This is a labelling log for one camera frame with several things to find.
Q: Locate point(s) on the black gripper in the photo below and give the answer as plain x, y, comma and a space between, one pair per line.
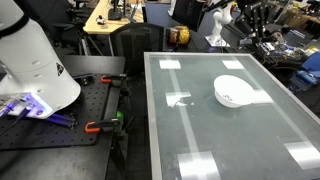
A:
251, 6

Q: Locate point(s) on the white round bowl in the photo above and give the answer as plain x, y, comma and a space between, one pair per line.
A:
233, 91

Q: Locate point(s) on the electronics clutter pile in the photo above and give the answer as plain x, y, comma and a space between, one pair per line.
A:
278, 46

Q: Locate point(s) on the blue box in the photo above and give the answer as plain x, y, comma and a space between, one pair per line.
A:
311, 61

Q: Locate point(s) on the blue bottle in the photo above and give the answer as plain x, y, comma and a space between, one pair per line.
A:
301, 78

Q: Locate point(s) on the gold and black round object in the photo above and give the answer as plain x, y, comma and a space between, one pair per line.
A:
179, 35

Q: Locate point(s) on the black mesh chair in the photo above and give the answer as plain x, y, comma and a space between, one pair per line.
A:
136, 43

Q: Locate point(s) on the black monitor stand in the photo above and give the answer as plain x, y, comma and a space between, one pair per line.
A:
115, 13

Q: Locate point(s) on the wooden desk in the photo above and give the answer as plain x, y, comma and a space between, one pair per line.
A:
110, 20

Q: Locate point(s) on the small white desk object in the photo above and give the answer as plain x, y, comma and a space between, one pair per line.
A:
100, 20

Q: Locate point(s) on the green clamp knob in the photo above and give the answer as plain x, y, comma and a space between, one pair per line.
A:
119, 116

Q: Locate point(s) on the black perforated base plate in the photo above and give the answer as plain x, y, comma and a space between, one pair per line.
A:
50, 136

